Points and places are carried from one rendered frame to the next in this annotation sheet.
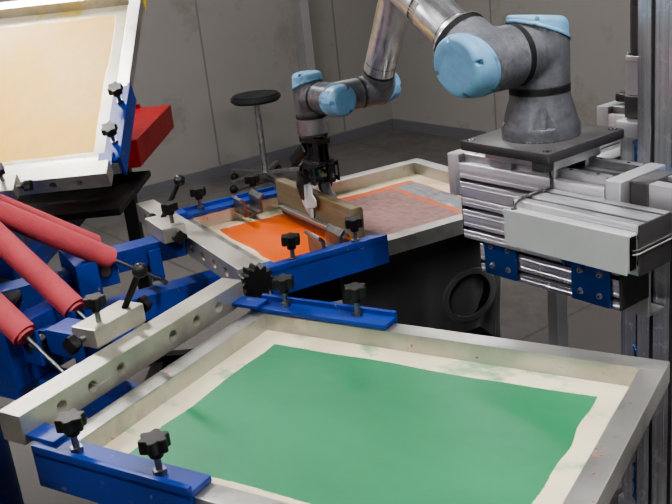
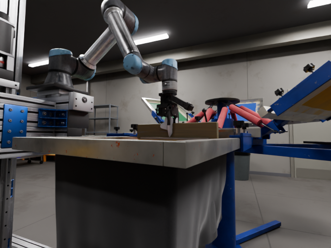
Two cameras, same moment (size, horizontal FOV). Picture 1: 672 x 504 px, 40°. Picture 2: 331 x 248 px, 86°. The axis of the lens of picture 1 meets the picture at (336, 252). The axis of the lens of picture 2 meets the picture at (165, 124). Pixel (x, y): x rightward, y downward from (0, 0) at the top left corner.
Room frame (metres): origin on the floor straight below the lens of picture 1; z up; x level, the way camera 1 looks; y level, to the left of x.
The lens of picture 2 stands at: (2.96, -0.44, 1.00)
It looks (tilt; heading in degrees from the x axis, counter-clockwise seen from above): 4 degrees up; 148
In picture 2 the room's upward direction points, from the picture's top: straight up
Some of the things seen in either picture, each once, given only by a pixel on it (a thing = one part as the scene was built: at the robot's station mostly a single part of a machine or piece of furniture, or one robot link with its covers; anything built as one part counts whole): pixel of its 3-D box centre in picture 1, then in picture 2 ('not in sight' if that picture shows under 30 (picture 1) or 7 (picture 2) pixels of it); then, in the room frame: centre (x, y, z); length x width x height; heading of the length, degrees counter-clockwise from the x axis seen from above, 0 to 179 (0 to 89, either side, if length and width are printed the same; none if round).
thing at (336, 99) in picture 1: (337, 98); (149, 74); (2.17, -0.04, 1.30); 0.11 x 0.11 x 0.08; 31
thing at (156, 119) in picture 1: (92, 139); not in sight; (3.25, 0.81, 1.06); 0.61 x 0.46 x 0.12; 177
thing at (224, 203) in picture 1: (229, 211); (242, 140); (2.46, 0.28, 0.98); 0.30 x 0.05 x 0.07; 117
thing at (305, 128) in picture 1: (313, 126); (169, 87); (2.25, 0.02, 1.23); 0.08 x 0.08 x 0.05
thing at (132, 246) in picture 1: (146, 251); not in sight; (2.06, 0.44, 1.02); 0.17 x 0.06 x 0.05; 117
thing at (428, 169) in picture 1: (355, 213); (160, 141); (2.32, -0.06, 0.97); 0.79 x 0.58 x 0.04; 117
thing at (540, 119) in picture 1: (540, 109); (59, 80); (1.77, -0.42, 1.31); 0.15 x 0.15 x 0.10
